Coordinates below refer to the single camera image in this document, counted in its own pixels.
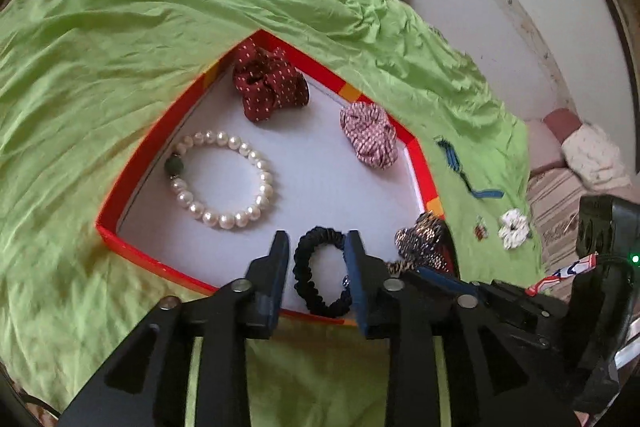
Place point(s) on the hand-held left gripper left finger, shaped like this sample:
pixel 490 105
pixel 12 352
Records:
pixel 277 287

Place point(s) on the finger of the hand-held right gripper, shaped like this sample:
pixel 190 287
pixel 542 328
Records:
pixel 445 281

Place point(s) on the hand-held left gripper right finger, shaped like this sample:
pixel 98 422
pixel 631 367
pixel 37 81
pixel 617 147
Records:
pixel 355 277

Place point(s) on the black scrunchie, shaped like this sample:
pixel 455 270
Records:
pixel 300 257

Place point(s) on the black rhinestone hair claw clip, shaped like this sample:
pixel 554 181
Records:
pixel 425 232

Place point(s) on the white dotted scrunchie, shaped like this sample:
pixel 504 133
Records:
pixel 514 229

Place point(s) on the red cardboard box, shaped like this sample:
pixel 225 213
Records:
pixel 320 187

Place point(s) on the pink plaid scrunchie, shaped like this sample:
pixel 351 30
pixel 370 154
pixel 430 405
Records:
pixel 367 134

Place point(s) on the dark red dotted scrunchie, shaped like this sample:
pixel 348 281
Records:
pixel 270 82

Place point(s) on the striped pink sofa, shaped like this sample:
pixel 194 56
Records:
pixel 550 207

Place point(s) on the white knit pillow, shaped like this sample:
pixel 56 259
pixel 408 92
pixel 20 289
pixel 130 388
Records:
pixel 595 157

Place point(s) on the pink cushion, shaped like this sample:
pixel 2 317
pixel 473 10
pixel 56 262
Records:
pixel 560 119

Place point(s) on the green bed sheet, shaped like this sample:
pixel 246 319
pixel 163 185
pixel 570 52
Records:
pixel 100 82

